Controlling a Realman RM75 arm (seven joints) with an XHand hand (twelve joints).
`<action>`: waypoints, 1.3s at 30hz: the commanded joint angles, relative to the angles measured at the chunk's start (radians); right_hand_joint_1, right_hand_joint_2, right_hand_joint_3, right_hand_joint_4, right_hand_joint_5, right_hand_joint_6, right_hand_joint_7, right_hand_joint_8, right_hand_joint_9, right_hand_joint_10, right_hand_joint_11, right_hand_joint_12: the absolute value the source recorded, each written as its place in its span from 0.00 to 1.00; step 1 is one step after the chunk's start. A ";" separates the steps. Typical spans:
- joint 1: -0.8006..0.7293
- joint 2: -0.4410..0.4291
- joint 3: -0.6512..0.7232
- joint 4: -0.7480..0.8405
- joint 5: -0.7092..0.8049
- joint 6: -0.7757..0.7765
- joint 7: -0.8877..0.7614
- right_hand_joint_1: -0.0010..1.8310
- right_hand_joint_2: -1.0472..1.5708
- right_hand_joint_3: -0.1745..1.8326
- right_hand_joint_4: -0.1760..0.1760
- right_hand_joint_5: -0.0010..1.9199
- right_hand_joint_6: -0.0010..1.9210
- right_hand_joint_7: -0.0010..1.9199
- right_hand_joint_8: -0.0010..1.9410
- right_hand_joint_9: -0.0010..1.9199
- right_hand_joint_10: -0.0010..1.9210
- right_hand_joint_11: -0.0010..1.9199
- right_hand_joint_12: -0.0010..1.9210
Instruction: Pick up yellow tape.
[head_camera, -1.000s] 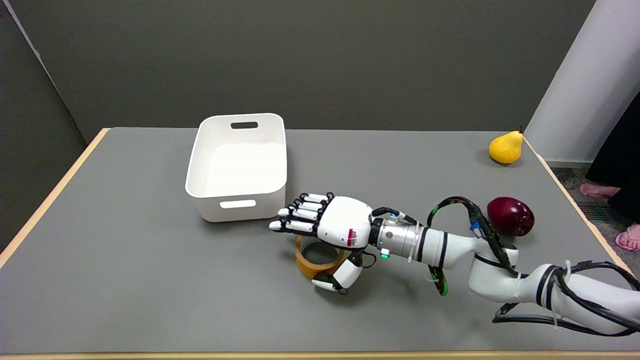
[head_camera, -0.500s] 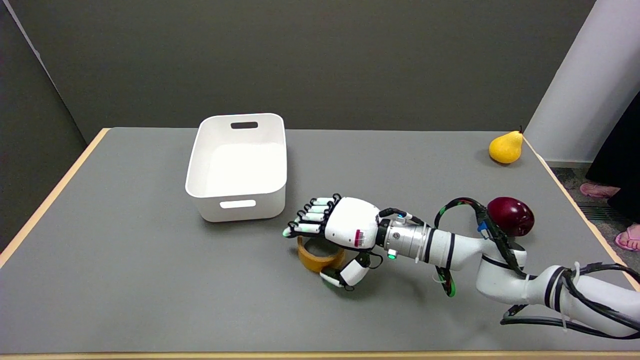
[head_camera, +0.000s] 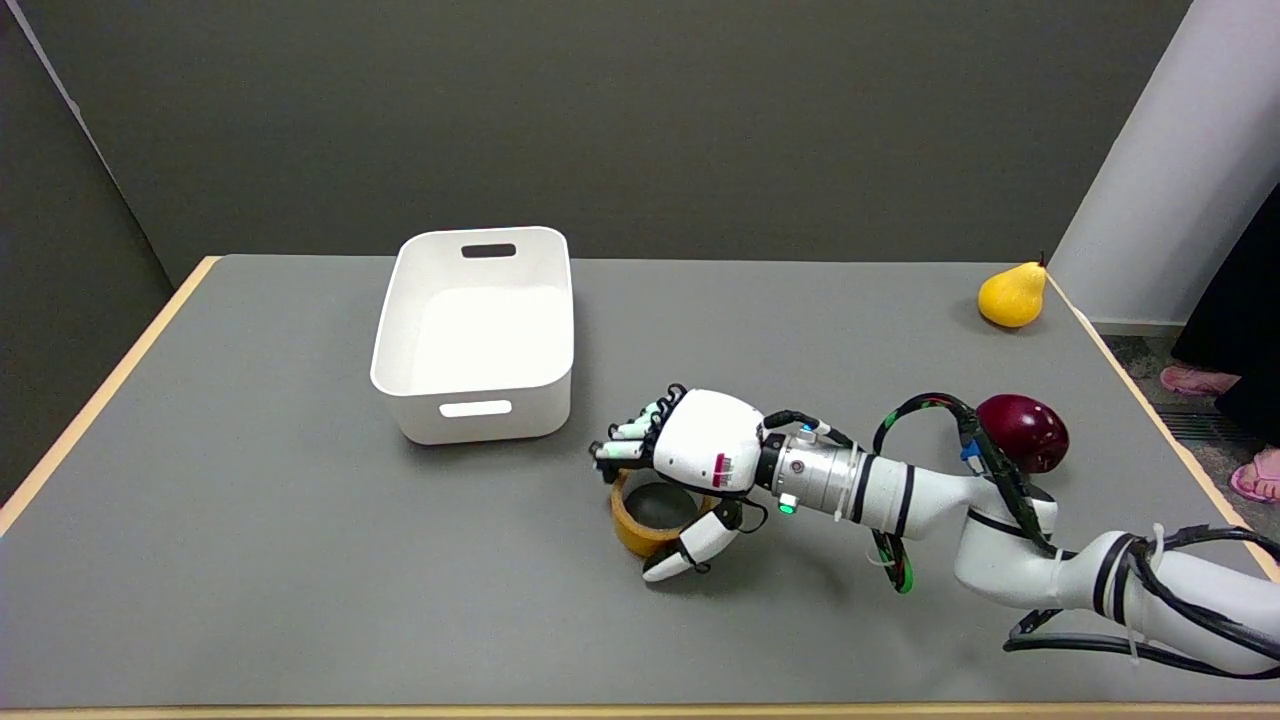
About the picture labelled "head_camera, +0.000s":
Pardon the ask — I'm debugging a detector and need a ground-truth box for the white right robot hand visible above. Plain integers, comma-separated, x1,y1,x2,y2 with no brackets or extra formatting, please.
590,384,770,584

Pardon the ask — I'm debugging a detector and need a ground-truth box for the yellow tape roll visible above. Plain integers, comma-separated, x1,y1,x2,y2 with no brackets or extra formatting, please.
610,468,721,559

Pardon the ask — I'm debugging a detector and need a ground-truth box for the white plastic bin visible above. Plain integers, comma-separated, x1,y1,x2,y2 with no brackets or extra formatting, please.
369,226,576,446

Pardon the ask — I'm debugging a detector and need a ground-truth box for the dark red apple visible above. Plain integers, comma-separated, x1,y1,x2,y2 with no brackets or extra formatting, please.
974,393,1071,475

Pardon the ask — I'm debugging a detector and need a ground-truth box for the yellow pear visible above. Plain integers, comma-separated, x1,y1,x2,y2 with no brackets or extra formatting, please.
977,254,1048,329

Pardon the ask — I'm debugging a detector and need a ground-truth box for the pink slipper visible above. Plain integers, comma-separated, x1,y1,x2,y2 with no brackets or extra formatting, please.
1227,447,1280,505
1159,364,1242,398

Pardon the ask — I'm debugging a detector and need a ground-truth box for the person in black clothing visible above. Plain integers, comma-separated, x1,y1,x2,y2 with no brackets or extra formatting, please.
1169,184,1280,448

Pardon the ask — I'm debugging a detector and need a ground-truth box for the black and green cable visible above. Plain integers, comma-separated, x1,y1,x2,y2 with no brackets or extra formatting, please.
868,392,1063,596

